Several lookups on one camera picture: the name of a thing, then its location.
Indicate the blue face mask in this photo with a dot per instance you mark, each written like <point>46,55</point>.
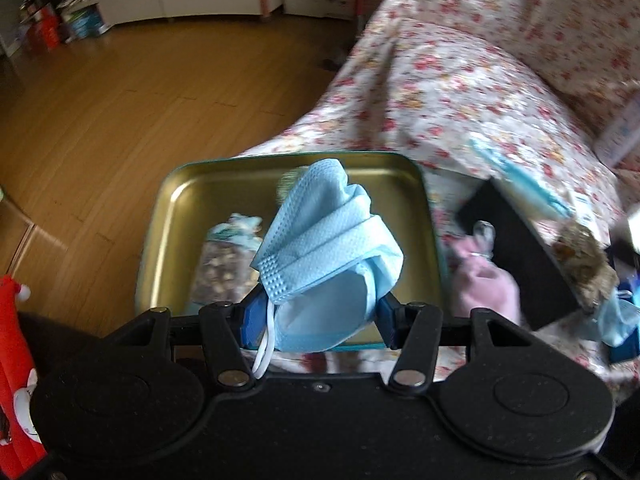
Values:
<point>325,260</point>
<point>607,320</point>

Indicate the white box grey print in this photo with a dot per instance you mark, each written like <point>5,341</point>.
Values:
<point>631,232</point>

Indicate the red plush toy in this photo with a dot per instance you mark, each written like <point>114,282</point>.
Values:
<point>15,360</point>

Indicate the mesh pouch dried potpourri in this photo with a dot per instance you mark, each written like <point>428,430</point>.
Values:
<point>220,265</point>

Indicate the cardboard box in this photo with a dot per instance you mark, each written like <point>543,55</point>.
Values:
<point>15,240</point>

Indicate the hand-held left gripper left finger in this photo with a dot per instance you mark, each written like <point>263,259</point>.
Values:
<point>255,320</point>

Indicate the dark blue cloth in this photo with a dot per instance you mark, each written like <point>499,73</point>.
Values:
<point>627,347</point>

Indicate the beige floral sheet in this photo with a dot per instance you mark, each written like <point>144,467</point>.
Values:
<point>550,5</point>

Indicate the red boxes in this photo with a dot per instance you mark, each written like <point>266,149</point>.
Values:
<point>46,30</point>

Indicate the brown dried item bag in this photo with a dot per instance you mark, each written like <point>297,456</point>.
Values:
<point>587,265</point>

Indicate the gold metal tin tray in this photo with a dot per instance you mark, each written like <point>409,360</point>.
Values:
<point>200,210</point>

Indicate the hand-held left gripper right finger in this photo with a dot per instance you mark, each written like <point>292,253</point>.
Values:
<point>387,320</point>

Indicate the blue carton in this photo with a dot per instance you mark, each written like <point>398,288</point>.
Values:
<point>86,22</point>

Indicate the black box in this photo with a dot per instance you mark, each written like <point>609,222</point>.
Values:
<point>520,260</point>

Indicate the white floral quilt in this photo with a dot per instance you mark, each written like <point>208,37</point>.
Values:
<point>450,85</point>

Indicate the pastel printed box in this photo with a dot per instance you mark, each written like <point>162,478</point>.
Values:
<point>620,135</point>

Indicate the clear plastic bag blue clip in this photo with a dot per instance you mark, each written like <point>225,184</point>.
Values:
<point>530,187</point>

